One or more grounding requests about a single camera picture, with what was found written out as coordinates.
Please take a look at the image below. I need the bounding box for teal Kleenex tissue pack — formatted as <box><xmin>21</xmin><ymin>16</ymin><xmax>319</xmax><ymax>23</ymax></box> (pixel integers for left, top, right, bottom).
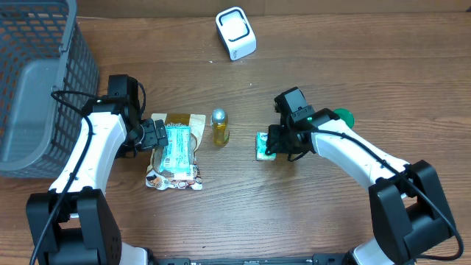
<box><xmin>256</xmin><ymin>132</ymin><xmax>276</xmax><ymax>161</ymax></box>

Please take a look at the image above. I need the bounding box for mint green wet wipes pack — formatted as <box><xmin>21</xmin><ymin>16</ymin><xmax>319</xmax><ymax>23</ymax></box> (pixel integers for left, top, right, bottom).
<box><xmin>158</xmin><ymin>126</ymin><xmax>191</xmax><ymax>174</ymax></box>

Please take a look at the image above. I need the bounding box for brown snack packet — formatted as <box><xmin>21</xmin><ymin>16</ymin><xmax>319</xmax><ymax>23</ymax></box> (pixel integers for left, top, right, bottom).
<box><xmin>145</xmin><ymin>113</ymin><xmax>206</xmax><ymax>191</ymax></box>

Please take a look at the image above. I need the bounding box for yellow oil bottle silver cap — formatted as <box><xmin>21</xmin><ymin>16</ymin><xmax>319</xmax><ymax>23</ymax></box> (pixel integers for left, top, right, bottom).
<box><xmin>210</xmin><ymin>108</ymin><xmax>230</xmax><ymax>146</ymax></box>

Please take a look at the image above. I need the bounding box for green lid glass jar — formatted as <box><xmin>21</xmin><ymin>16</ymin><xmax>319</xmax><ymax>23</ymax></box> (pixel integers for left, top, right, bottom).
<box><xmin>333</xmin><ymin>108</ymin><xmax>355</xmax><ymax>129</ymax></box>

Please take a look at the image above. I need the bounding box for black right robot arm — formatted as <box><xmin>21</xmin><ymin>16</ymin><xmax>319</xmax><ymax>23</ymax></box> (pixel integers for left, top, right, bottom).
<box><xmin>266</xmin><ymin>106</ymin><xmax>464</xmax><ymax>264</ymax></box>

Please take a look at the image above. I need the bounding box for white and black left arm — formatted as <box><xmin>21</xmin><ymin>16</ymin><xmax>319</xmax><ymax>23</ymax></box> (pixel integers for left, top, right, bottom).
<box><xmin>26</xmin><ymin>96</ymin><xmax>168</xmax><ymax>264</ymax></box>

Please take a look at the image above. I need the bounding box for white barcode scanner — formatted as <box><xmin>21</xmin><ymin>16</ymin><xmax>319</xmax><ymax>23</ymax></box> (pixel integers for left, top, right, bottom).
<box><xmin>215</xmin><ymin>7</ymin><xmax>257</xmax><ymax>61</ymax></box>

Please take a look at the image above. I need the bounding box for dark grey plastic basket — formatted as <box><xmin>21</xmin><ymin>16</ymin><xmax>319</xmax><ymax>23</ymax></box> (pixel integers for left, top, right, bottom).
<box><xmin>1</xmin><ymin>0</ymin><xmax>99</xmax><ymax>178</ymax></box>

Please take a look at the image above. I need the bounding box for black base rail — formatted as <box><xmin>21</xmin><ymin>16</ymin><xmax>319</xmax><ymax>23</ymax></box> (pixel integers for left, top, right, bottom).
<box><xmin>152</xmin><ymin>253</ymin><xmax>356</xmax><ymax>265</ymax></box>

